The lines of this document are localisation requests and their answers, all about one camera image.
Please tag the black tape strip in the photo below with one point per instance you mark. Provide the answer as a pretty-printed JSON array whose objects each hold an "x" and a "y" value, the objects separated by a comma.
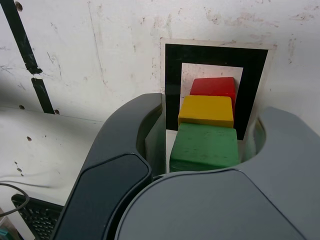
[{"x": 22, "y": 37}]

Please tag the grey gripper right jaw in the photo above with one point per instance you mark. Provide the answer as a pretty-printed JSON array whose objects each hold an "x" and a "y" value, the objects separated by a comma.
[{"x": 212, "y": 212}]

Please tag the green cube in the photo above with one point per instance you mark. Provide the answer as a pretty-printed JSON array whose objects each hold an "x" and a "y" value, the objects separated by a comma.
[{"x": 205, "y": 145}]

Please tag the small teal object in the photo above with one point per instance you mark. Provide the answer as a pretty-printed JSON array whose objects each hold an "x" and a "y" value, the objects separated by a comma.
[{"x": 3, "y": 232}]

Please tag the black keyboard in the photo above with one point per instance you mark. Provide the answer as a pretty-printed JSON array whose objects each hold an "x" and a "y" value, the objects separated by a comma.
[{"x": 37, "y": 220}]

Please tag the red cube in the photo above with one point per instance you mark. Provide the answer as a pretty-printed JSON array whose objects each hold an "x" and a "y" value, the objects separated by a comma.
[{"x": 212, "y": 86}]

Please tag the black tape square outline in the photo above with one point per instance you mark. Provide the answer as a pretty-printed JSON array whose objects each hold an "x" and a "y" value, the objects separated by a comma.
[{"x": 172, "y": 87}]

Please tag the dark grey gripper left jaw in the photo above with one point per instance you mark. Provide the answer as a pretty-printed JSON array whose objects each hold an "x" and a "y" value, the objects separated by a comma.
[{"x": 112, "y": 175}]

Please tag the yellow cube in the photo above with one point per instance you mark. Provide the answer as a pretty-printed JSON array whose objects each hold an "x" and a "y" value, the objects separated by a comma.
[{"x": 205, "y": 110}]

